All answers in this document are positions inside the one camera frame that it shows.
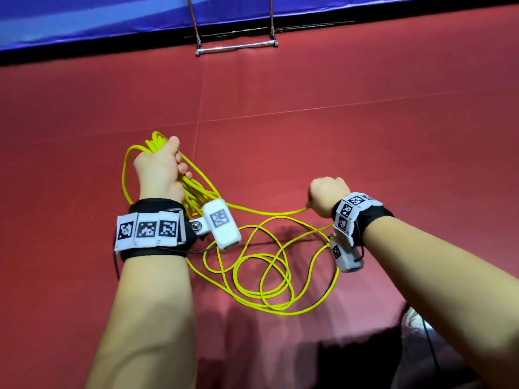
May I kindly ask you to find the person's left hand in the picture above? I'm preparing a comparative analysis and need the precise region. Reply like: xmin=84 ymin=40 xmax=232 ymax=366
xmin=133 ymin=135 xmax=195 ymax=203

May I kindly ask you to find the person's right hand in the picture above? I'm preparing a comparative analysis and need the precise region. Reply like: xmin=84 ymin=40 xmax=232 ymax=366
xmin=305 ymin=176 xmax=353 ymax=219

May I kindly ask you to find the yellow cord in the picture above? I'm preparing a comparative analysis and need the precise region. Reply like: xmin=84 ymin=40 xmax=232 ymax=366
xmin=122 ymin=130 xmax=342 ymax=317

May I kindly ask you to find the metal rack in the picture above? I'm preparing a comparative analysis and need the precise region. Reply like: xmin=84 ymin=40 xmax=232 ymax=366
xmin=185 ymin=0 xmax=281 ymax=57

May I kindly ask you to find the person's right forearm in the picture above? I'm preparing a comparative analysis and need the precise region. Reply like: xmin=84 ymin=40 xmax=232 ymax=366
xmin=362 ymin=214 xmax=519 ymax=389

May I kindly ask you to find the person's left forearm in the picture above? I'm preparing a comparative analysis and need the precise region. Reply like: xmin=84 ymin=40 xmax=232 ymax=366
xmin=83 ymin=255 xmax=199 ymax=389

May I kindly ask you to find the black marker wristband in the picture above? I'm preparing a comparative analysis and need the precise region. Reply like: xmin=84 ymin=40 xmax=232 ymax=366
xmin=330 ymin=192 xmax=396 ymax=248
xmin=114 ymin=197 xmax=198 ymax=260

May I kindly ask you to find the blue banner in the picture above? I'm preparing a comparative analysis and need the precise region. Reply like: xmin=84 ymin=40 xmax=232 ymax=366
xmin=0 ymin=0 xmax=455 ymax=52

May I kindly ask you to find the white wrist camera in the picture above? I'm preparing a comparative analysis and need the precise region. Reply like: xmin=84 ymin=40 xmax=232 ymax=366
xmin=328 ymin=234 xmax=366 ymax=274
xmin=189 ymin=197 xmax=243 ymax=252

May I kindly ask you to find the black cable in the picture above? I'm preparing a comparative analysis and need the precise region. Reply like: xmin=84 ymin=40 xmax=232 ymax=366
xmin=415 ymin=316 xmax=443 ymax=378

